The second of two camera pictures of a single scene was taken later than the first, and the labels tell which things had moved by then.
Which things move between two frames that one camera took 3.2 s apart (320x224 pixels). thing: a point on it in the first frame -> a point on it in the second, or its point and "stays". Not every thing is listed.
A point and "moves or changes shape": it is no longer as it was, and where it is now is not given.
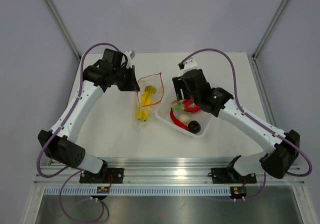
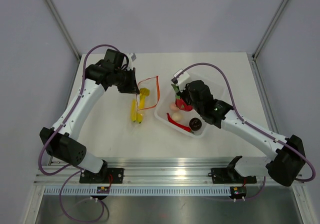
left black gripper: x=132 y=85 stays
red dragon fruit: x=188 y=106 moves or changes shape
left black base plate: x=102 y=176 stays
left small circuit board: x=103 y=189 stays
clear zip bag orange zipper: x=150 y=93 moves or changes shape
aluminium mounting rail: x=158 y=172 stays
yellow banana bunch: x=142 y=113 -> x=137 y=114
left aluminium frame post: x=65 y=28 stays
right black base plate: x=230 y=175 stays
